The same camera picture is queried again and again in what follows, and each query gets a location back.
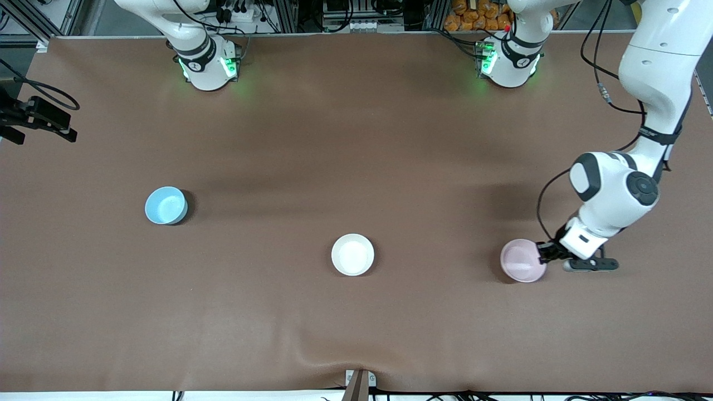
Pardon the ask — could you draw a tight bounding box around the aluminium corner frame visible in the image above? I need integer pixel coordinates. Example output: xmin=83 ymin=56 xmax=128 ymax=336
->
xmin=0 ymin=0 xmax=84 ymax=52
xmin=692 ymin=70 xmax=713 ymax=119

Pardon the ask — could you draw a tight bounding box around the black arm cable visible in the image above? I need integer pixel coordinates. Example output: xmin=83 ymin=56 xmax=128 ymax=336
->
xmin=0 ymin=58 xmax=80 ymax=110
xmin=536 ymin=0 xmax=649 ymax=243

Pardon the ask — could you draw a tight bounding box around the white bowl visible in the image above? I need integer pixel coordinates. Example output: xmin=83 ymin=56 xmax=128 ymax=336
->
xmin=331 ymin=233 xmax=375 ymax=276

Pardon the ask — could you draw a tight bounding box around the aluminium frame post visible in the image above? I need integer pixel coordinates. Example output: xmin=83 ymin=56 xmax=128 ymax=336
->
xmin=272 ymin=0 xmax=304 ymax=34
xmin=422 ymin=0 xmax=449 ymax=31

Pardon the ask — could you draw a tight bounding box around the white terminal block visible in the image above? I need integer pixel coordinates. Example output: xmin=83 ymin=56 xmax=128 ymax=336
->
xmin=323 ymin=19 xmax=375 ymax=33

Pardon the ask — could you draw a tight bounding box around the brown table mat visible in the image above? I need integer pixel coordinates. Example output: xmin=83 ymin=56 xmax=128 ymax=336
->
xmin=0 ymin=31 xmax=713 ymax=393

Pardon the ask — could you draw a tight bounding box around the blue bowl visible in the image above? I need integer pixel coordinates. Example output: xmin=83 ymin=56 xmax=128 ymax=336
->
xmin=145 ymin=186 xmax=188 ymax=226

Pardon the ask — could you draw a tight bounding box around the metal table clamp bracket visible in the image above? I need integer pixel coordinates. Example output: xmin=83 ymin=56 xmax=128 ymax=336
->
xmin=343 ymin=369 xmax=377 ymax=401

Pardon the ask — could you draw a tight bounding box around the white power strip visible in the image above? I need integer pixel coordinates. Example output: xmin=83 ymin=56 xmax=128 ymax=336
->
xmin=214 ymin=0 xmax=262 ymax=26

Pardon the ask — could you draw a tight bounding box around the orange snack pile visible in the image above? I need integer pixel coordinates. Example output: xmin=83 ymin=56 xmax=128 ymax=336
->
xmin=444 ymin=0 xmax=559 ymax=32

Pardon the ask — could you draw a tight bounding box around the pink bowl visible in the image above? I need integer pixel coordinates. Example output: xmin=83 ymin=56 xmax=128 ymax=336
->
xmin=500 ymin=239 xmax=548 ymax=283

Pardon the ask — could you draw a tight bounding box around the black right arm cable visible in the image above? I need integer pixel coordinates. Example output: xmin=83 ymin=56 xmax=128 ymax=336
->
xmin=0 ymin=58 xmax=80 ymax=110

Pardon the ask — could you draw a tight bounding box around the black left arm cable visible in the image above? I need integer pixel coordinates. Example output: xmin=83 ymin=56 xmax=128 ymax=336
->
xmin=536 ymin=0 xmax=649 ymax=243

